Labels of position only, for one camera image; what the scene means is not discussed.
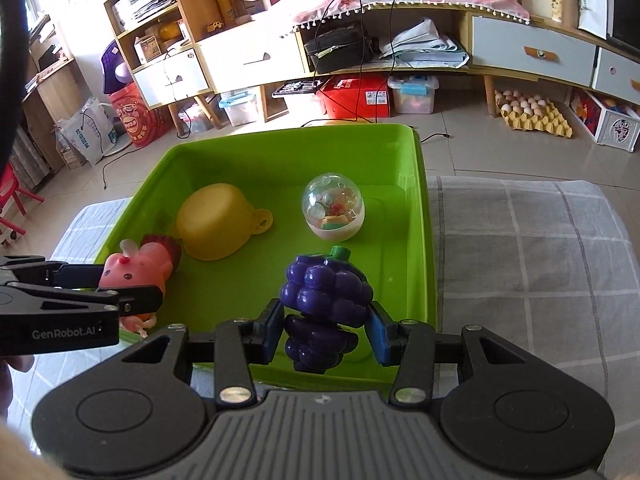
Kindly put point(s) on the grey checked blanket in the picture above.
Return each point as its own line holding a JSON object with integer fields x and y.
{"x": 525, "y": 270}

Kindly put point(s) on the white paper drawing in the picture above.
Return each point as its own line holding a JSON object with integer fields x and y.
{"x": 595, "y": 2}

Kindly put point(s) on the small grey drawer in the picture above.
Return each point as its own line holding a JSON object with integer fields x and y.
{"x": 617, "y": 77}

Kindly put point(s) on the low wooden cabinet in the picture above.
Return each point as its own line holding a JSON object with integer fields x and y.
{"x": 430, "y": 10}

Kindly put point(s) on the purple bag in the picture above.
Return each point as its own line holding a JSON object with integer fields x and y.
{"x": 115, "y": 65}

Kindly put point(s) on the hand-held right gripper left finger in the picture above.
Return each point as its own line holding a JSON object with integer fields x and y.
{"x": 271, "y": 332}

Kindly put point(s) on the clear storage box pastel contents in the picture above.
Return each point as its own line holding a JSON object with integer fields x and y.
{"x": 414, "y": 95}

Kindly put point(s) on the clear capsule ball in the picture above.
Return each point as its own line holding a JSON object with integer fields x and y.
{"x": 332, "y": 200}

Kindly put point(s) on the purple toy grape bunch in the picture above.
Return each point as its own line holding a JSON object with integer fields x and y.
{"x": 320, "y": 300}

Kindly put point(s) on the black flat case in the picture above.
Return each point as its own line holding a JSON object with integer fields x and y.
{"x": 300, "y": 88}

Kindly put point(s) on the white plastic bag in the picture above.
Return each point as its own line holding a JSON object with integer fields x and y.
{"x": 87, "y": 132}

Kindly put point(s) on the yellow can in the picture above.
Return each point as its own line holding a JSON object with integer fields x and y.
{"x": 227, "y": 7}

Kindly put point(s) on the yellow egg tray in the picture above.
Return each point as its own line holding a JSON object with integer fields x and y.
{"x": 532, "y": 110}

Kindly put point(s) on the large white drawer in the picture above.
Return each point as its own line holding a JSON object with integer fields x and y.
{"x": 250, "y": 55}

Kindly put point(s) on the yellow plastic cup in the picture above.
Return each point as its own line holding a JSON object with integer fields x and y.
{"x": 215, "y": 225}

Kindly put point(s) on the green plastic box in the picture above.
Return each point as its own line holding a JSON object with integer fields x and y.
{"x": 280, "y": 170}

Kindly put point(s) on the large grey drawer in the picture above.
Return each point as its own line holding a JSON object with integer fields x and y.
{"x": 530, "y": 50}

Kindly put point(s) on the stack of papers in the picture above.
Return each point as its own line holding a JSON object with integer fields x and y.
{"x": 150, "y": 2}

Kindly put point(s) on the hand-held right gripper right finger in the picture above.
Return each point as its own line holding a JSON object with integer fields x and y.
{"x": 382, "y": 336}

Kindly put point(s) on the wooden shelf unit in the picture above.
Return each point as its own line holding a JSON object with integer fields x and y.
{"x": 192, "y": 5}

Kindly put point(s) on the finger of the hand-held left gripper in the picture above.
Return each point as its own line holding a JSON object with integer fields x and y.
{"x": 55, "y": 272}
{"x": 135, "y": 299}

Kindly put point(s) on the red plastic stool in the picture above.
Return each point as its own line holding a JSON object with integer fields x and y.
{"x": 10, "y": 200}

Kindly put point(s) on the red cardboard box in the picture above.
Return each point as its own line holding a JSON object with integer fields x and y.
{"x": 357, "y": 97}

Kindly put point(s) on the pink pig toy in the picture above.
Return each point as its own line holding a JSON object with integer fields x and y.
{"x": 135, "y": 265}

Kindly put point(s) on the white lattice crate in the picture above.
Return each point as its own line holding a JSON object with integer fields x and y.
{"x": 615, "y": 125}

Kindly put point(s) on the small white drawer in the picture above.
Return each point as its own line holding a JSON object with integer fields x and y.
{"x": 170, "y": 80}

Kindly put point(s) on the folded pale cloth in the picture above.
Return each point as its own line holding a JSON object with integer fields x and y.
{"x": 425, "y": 45}

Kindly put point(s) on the black microwave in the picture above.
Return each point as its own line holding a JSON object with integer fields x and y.
{"x": 625, "y": 10}

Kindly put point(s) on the black bag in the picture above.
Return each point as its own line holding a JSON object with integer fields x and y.
{"x": 340, "y": 50}

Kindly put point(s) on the red shopping bag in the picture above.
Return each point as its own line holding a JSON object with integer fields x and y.
{"x": 140, "y": 115}

